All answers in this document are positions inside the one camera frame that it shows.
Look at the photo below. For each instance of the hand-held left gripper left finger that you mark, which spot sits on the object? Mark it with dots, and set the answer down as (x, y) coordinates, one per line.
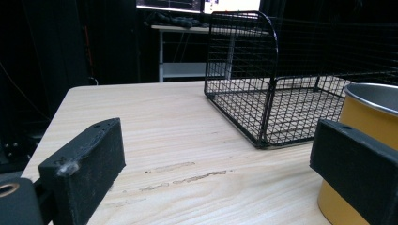
(84, 165)

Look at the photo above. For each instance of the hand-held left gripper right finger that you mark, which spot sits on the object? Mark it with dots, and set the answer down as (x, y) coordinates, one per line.
(356, 162)

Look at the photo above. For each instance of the yellow metal cup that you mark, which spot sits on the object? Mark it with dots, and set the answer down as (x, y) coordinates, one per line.
(372, 125)

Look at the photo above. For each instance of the black curtain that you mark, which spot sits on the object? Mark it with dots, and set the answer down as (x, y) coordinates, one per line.
(50, 47)

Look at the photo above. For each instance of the white desk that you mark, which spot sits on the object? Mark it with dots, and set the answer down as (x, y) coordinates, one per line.
(184, 67)

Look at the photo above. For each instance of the dark cloth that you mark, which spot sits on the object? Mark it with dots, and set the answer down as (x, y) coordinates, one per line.
(175, 19)

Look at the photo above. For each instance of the computer monitor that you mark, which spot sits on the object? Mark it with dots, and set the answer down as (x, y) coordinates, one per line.
(200, 4)

